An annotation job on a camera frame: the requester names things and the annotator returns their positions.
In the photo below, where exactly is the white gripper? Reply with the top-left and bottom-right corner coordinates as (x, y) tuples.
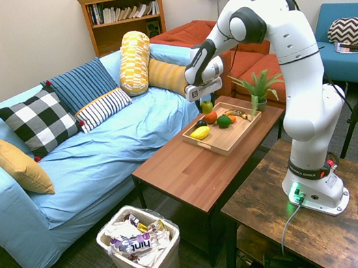
(182, 76), (228, 117)

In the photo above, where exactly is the green apple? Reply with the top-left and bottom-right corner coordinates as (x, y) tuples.
(199, 98), (215, 115)

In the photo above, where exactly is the wooden serving tray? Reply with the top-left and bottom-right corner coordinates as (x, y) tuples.
(176, 94), (269, 165)

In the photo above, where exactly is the green round fruit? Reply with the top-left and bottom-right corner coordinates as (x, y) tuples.
(216, 114), (233, 130)

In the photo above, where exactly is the yellow lemon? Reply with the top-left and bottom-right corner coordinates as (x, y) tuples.
(189, 124), (212, 142)

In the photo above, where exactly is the brown spotted banana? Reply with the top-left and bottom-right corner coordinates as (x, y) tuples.
(222, 106), (252, 126)

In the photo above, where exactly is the mustard striped pillow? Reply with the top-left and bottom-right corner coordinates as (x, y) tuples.
(143, 52), (193, 98)

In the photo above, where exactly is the potted green fern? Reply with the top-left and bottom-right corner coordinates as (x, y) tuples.
(226, 66), (291, 121)

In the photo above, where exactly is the orange sofa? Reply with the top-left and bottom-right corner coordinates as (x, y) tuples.
(146, 5), (292, 133)

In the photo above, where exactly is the reddish wood coffee table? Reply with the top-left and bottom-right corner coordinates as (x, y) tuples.
(121, 84), (309, 268)

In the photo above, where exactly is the yellow patterned bolster pillow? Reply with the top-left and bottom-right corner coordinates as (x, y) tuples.
(110, 28), (160, 99)

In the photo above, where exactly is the black bookshelf speaker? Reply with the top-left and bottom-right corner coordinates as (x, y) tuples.
(145, 19), (163, 39)

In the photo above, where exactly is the white navy striped pillow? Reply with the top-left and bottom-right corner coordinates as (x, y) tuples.
(70, 85), (137, 136)

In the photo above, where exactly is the wooden bookshelf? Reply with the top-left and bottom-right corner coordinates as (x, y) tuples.
(76, 0), (174, 60)

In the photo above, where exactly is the row of books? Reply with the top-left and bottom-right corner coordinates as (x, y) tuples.
(87, 0), (161, 27)

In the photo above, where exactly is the blue striped pillow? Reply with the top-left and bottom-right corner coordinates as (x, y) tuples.
(37, 53), (123, 120)

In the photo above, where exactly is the light blue sofa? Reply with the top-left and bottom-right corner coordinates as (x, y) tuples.
(0, 35), (234, 268)

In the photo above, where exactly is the teal sofa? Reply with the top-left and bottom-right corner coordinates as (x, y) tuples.
(308, 0), (358, 98)

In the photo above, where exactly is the magazine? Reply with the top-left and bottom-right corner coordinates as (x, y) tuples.
(333, 38), (358, 60)

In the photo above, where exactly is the crumpled hint wrapper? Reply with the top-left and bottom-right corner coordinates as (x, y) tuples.
(109, 226), (173, 261)

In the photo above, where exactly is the black white chevron pillow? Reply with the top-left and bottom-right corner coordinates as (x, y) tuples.
(324, 14), (358, 56)

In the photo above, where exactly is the black white checked pillow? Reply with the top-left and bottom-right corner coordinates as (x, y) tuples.
(0, 75), (91, 169)

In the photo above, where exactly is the rustic dark wood table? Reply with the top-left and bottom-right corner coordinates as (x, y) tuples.
(204, 125), (358, 268)

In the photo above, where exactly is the plain mustard pillow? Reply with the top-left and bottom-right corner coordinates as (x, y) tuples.
(0, 124), (56, 204)

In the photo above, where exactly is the grey cable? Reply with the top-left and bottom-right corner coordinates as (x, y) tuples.
(274, 200), (312, 257)

